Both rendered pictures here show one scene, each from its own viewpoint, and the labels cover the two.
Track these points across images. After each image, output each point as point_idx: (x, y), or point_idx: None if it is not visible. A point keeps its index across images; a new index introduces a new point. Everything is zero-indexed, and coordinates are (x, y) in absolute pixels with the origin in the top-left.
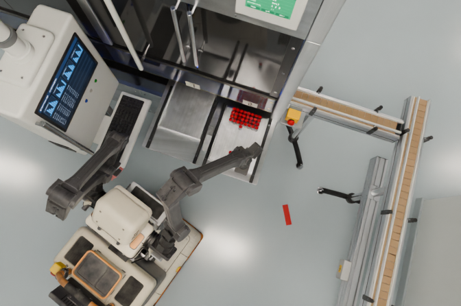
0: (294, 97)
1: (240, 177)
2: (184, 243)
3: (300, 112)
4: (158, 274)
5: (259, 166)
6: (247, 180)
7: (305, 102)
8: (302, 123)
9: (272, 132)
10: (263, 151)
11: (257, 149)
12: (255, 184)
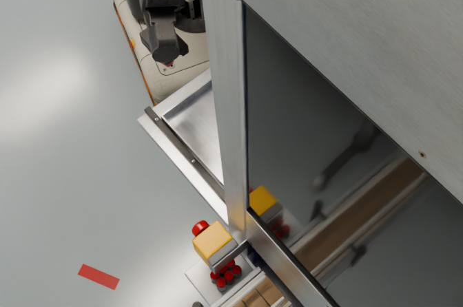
0: (255, 283)
1: (169, 100)
2: (160, 63)
3: (207, 255)
4: None
5: (165, 144)
6: (156, 109)
7: (229, 301)
8: (195, 284)
9: (215, 206)
10: (189, 166)
11: (156, 34)
12: (139, 118)
